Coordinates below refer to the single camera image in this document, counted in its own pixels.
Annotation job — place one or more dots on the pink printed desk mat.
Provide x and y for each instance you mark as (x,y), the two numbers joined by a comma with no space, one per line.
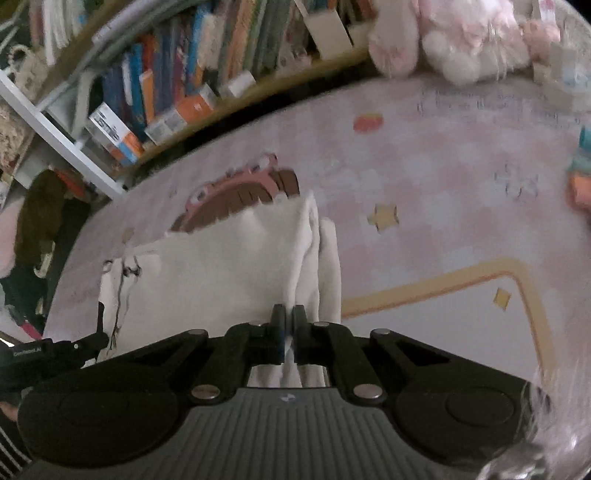
(438,152)

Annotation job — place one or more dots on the beige pen holder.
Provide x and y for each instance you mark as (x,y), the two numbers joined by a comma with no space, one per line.
(330,37)

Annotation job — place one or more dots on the brown plush toy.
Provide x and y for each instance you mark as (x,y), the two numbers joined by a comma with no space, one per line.
(39,217)

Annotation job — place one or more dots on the white wooden bookshelf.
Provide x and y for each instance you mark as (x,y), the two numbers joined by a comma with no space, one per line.
(60,138)

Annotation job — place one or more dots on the flat orange white box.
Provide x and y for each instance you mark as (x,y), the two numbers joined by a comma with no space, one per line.
(184,113)

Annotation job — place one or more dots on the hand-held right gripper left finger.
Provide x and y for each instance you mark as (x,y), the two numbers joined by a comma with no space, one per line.
(277,337)

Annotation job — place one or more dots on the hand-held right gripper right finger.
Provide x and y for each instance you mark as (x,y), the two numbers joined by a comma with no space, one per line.
(300,337)

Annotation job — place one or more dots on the row of colourful books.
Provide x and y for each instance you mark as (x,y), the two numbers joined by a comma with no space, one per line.
(184,55)

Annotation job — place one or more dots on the pink plush bunny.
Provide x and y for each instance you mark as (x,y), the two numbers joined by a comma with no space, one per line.
(461,37)

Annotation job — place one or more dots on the white power strip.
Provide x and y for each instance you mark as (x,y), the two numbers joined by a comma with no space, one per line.
(556,69)

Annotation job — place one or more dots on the pile of pastel highlighters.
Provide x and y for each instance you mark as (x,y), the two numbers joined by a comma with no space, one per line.
(581,180)

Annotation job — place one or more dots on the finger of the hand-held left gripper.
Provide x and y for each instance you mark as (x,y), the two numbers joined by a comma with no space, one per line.
(90,348)

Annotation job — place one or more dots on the white t-shirt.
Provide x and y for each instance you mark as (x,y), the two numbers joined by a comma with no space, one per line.
(221,277)

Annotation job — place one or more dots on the small white box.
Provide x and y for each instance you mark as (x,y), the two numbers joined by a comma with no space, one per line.
(238,84)

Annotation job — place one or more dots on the orange red toy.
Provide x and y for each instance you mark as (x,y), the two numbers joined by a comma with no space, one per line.
(74,182)

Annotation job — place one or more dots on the tall white orange box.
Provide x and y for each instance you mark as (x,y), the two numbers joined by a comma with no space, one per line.
(115,134)

